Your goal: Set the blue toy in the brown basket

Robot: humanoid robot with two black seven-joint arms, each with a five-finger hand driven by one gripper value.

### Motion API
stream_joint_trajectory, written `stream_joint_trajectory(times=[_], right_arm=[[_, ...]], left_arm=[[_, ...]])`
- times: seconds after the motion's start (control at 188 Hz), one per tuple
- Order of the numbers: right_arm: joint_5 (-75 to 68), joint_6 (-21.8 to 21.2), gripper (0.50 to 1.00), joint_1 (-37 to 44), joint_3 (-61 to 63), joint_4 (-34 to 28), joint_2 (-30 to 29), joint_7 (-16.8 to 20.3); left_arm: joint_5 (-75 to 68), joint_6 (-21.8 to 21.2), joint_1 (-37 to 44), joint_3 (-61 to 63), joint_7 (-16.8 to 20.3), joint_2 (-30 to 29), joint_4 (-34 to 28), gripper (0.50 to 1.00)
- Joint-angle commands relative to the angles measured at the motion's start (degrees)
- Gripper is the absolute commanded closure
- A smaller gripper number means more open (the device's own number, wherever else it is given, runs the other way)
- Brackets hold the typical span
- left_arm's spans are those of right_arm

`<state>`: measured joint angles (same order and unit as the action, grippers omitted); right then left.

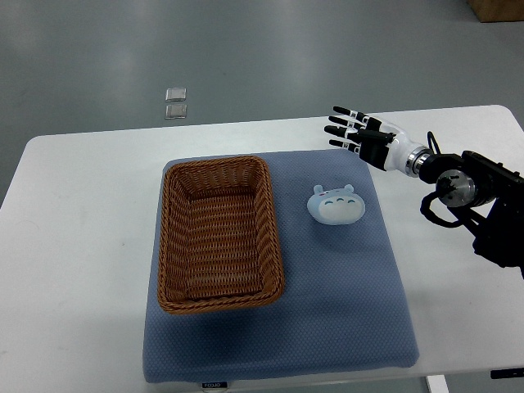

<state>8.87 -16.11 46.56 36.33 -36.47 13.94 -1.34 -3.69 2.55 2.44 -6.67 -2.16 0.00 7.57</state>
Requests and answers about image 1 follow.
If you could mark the blue plush toy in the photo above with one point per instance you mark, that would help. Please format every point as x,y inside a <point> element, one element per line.
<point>338,206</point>

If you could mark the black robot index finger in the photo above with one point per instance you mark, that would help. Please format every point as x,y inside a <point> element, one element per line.
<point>354,115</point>

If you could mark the black table control panel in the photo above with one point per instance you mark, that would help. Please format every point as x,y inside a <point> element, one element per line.
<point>507,373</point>

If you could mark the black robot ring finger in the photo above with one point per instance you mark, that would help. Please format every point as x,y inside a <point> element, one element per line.
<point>342,132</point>

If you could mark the brown wicker basket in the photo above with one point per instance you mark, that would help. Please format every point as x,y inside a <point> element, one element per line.
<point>218,243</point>

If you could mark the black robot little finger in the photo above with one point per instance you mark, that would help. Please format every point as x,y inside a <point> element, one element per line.
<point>349,146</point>

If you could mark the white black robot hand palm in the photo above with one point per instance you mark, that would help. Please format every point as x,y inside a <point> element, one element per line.
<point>401,154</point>

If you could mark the white table leg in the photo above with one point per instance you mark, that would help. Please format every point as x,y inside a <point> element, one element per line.
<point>437,384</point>

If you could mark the blue cushion mat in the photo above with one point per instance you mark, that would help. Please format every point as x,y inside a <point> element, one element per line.
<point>343,307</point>

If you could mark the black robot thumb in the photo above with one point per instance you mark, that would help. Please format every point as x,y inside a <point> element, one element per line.
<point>373,136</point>

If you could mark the upper metal floor plate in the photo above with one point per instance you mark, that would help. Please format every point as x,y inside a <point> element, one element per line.
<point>175,94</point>

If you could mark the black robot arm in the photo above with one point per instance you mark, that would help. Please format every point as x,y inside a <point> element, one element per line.
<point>471,191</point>

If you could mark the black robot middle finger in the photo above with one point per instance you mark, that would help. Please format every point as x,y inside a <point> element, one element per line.
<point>341,123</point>

